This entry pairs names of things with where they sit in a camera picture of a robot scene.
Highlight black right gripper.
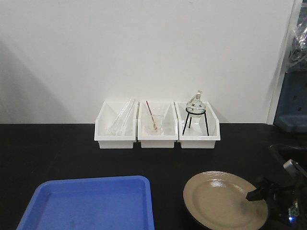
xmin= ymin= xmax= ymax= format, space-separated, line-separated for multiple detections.
xmin=246 ymin=182 xmax=307 ymax=225

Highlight beige plate with black rim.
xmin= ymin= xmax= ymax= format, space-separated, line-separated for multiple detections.
xmin=183 ymin=171 xmax=269 ymax=230

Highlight blue plastic tray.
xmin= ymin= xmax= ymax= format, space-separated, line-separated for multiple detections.
xmin=17 ymin=175 xmax=155 ymax=230

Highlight green circuit board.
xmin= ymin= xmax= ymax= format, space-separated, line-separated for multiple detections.
xmin=288 ymin=199 xmax=299 ymax=223

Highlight black sink basin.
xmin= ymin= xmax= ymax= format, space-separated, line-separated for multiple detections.
xmin=269 ymin=144 xmax=307 ymax=186

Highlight blue perforated box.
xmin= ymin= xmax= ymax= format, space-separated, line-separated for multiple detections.
xmin=273 ymin=71 xmax=307 ymax=133

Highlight right white storage bin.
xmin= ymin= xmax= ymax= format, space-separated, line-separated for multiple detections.
xmin=175 ymin=102 xmax=221 ymax=149

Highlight white storage bin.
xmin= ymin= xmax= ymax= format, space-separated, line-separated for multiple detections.
xmin=137 ymin=101 xmax=178 ymax=149
xmin=175 ymin=102 xmax=221 ymax=149
xmin=94 ymin=101 xmax=138 ymax=149

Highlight round glass flask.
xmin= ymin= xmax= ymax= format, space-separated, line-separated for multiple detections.
xmin=186 ymin=91 xmax=206 ymax=118

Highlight middle white storage bin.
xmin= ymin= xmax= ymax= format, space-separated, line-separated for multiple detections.
xmin=137 ymin=101 xmax=178 ymax=149

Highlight glass beaker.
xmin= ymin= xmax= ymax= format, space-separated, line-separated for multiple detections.
xmin=151 ymin=108 xmax=164 ymax=135

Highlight clear plastic bag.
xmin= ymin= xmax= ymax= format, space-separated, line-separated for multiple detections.
xmin=286 ymin=0 xmax=307 ymax=73

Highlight glass tubes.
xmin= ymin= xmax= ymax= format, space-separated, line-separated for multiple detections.
xmin=107 ymin=99 xmax=135 ymax=136

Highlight left white storage bin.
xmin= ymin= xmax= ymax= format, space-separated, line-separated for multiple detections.
xmin=94 ymin=101 xmax=138 ymax=149

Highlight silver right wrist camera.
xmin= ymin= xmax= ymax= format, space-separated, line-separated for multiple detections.
xmin=283 ymin=159 xmax=298 ymax=171

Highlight black wire tripod stand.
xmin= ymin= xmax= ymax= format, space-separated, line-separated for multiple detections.
xmin=182 ymin=107 xmax=209 ymax=136

